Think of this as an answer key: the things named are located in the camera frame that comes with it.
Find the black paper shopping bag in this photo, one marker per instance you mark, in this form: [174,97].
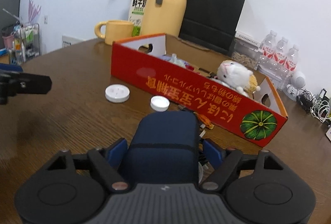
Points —
[211,23]

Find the small white bottle cap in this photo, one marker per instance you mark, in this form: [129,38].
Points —
[159,103]

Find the white flat round lid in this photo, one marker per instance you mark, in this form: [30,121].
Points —
[117,93]

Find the water bottle middle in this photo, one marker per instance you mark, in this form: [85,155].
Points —
[279,56]

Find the red cardboard box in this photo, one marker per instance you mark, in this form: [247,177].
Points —
[256,118]

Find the water bottle right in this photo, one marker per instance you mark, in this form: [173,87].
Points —
[289,65]

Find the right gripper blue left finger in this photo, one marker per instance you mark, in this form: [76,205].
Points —
[107,158]

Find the white robot toy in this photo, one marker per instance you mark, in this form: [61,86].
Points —
[297,82]

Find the white milk carton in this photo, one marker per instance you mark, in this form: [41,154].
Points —
[135,15]

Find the water bottle left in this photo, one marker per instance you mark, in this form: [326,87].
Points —
[268,46]

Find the yellow ceramic mug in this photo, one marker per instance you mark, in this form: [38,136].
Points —
[113,30]

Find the yellow thermos jug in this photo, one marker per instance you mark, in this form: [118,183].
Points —
[163,16]

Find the white and yellow plush hamster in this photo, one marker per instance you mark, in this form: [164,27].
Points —
[237,77]

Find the wire storage rack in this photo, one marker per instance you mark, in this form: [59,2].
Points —
[22,42]

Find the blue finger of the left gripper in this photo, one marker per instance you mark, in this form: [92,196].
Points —
[10,68]
[26,83]

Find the navy zip pouch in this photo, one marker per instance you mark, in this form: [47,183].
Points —
[164,150]

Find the water bottle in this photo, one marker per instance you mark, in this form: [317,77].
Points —
[279,56]
[268,46]
[289,65]

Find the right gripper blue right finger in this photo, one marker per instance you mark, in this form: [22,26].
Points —
[220,158]

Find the clear snack container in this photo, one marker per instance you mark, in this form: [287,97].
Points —
[246,50]

